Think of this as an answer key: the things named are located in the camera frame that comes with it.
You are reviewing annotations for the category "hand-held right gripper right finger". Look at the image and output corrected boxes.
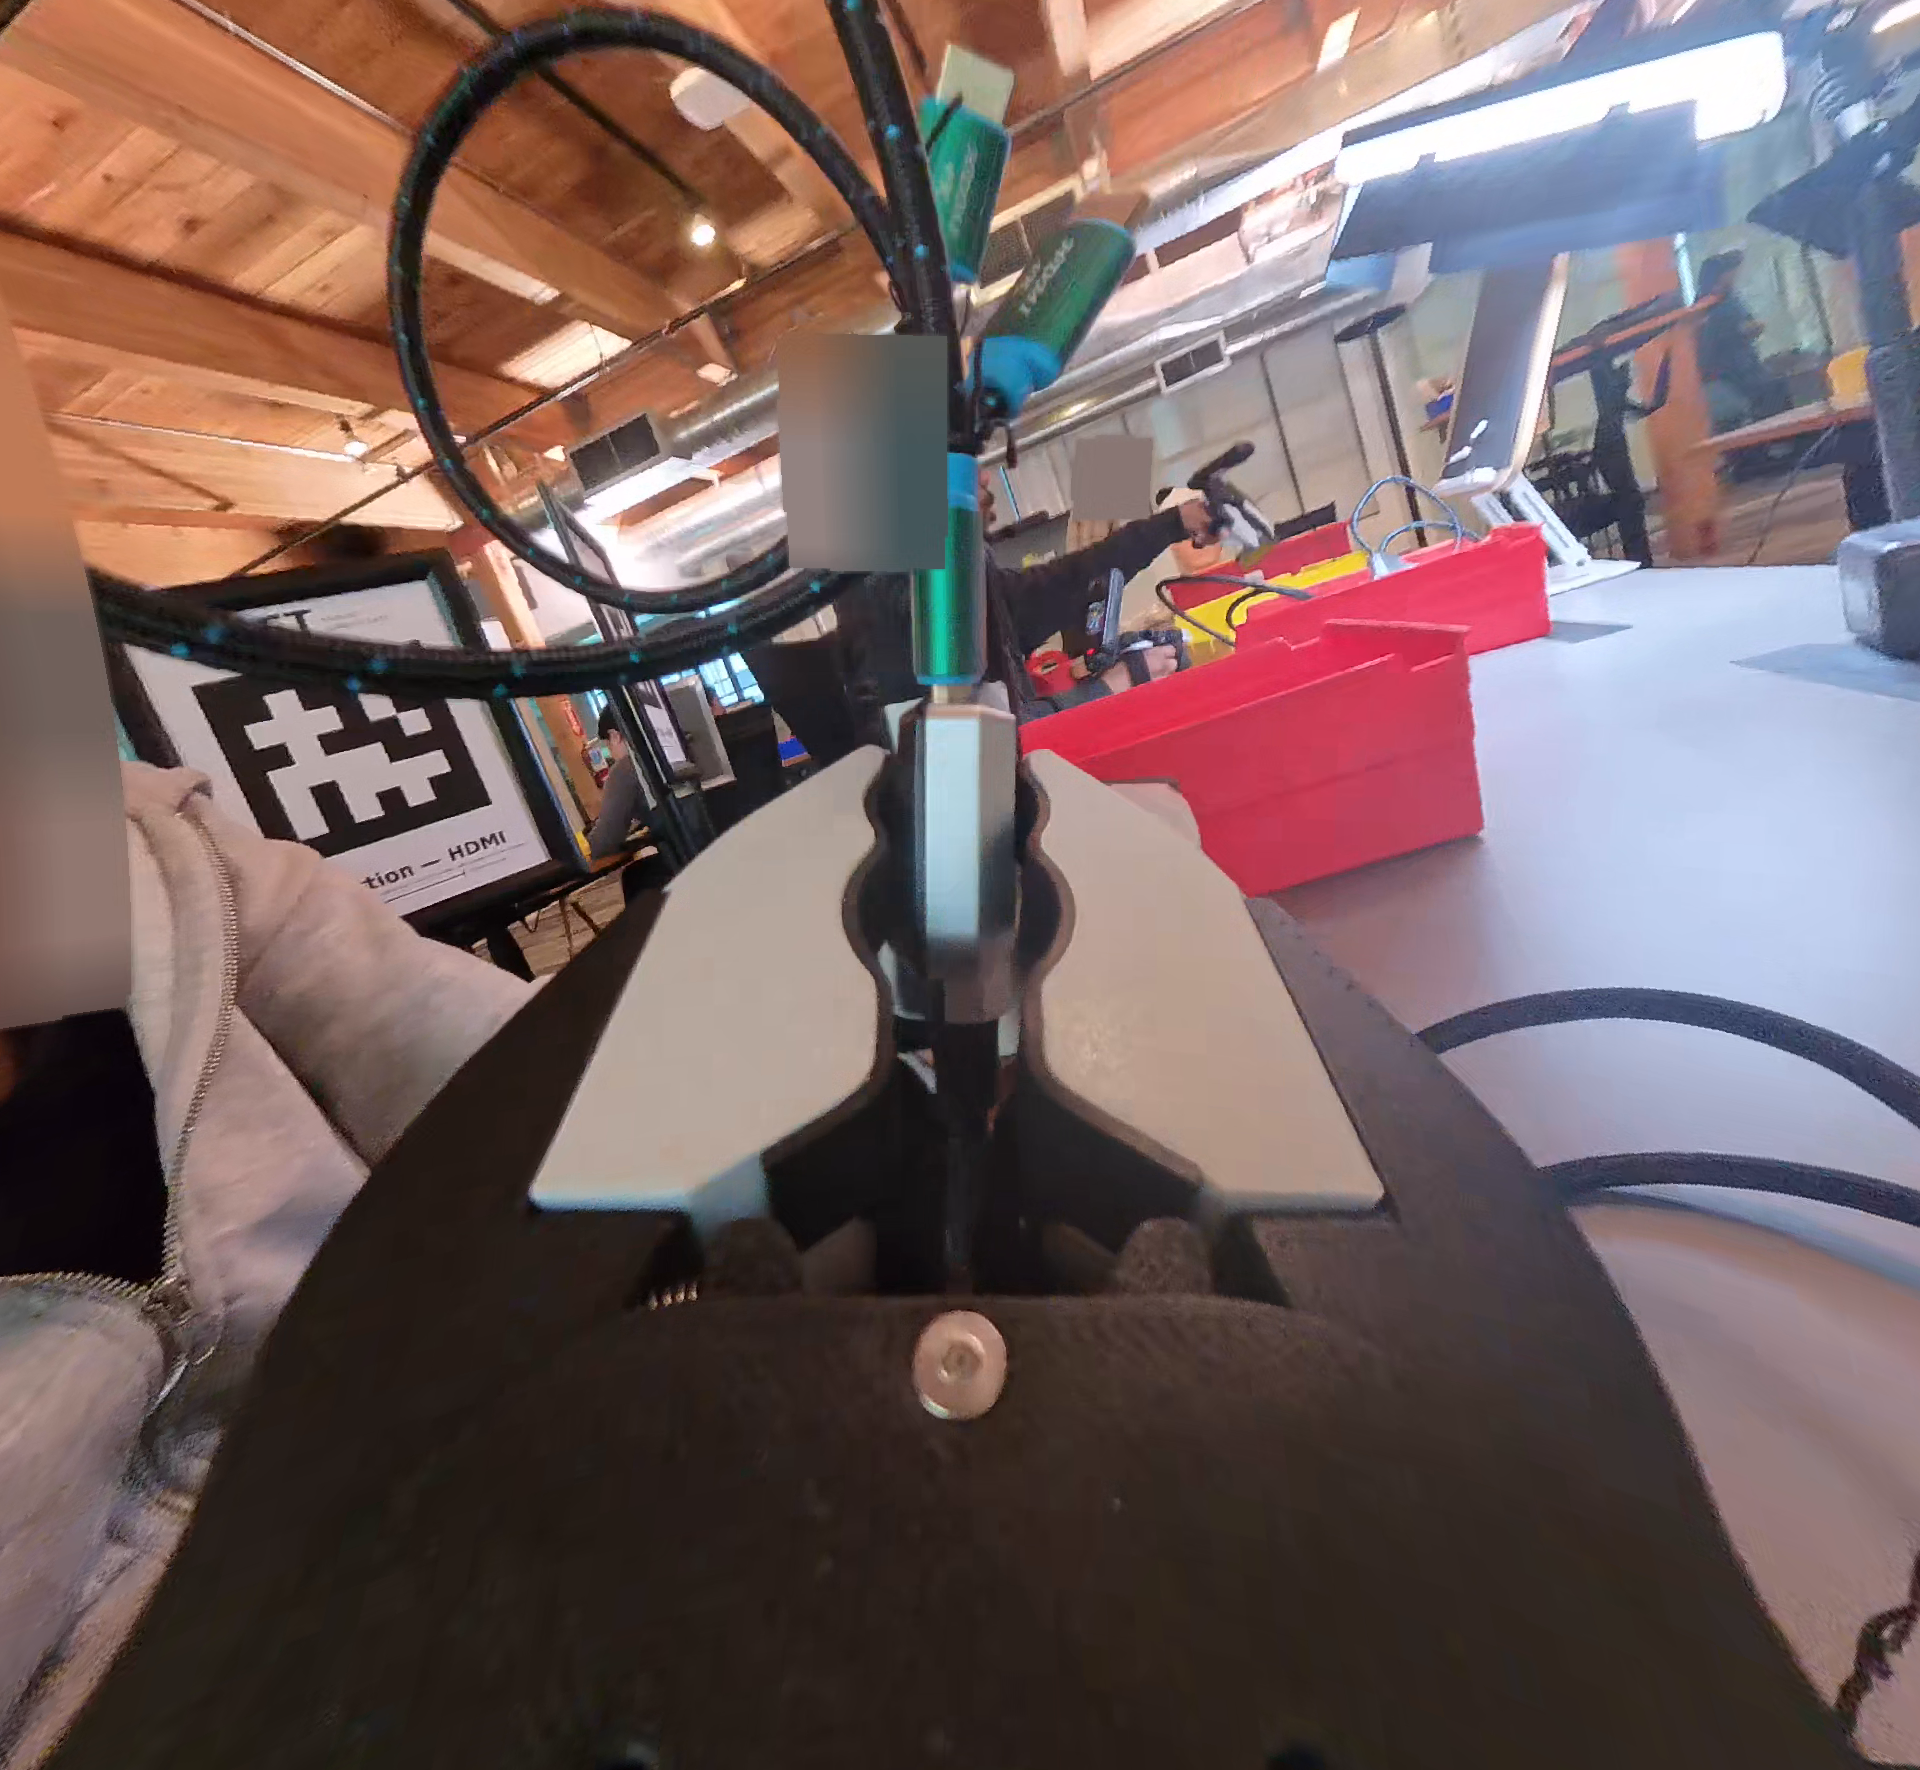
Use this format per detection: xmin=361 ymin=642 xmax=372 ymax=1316
xmin=1020 ymin=746 xmax=1388 ymax=1227

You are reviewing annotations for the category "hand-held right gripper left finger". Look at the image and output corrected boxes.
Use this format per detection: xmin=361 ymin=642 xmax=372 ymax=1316
xmin=523 ymin=745 xmax=904 ymax=1227

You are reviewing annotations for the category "grey metal adapter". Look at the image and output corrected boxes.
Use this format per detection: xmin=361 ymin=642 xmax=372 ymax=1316
xmin=894 ymin=701 xmax=1042 ymax=1026

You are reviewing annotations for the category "green blue HDMI plug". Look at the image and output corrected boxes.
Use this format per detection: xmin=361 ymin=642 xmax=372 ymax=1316
xmin=971 ymin=186 xmax=1139 ymax=412
xmin=917 ymin=43 xmax=1020 ymax=291
xmin=908 ymin=450 xmax=990 ymax=715

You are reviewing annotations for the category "black blue-flecked HDMI cable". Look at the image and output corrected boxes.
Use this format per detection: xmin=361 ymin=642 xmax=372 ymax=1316
xmin=89 ymin=567 xmax=909 ymax=696
xmin=385 ymin=0 xmax=965 ymax=620

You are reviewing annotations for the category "red plastic bin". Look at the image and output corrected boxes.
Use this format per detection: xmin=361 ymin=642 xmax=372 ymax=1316
xmin=1015 ymin=619 xmax=1489 ymax=901
xmin=1165 ymin=521 xmax=1553 ymax=696

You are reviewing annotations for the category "person's grey zip hoodie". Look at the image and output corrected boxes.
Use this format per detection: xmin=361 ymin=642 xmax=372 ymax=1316
xmin=0 ymin=762 xmax=550 ymax=1770

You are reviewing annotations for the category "large framed marker sign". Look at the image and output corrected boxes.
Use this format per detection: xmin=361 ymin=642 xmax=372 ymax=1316
xmin=91 ymin=544 xmax=589 ymax=924

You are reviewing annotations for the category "black stand with grey base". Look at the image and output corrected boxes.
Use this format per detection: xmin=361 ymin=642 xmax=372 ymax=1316
xmin=1743 ymin=0 xmax=1920 ymax=666

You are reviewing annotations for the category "lit tilted light panel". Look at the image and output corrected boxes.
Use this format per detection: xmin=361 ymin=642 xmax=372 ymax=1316
xmin=1324 ymin=27 xmax=1789 ymax=559

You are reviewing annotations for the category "black braided cable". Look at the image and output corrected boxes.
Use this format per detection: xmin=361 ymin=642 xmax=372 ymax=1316
xmin=1413 ymin=986 xmax=1920 ymax=1101
xmin=1541 ymin=1153 xmax=1920 ymax=1229

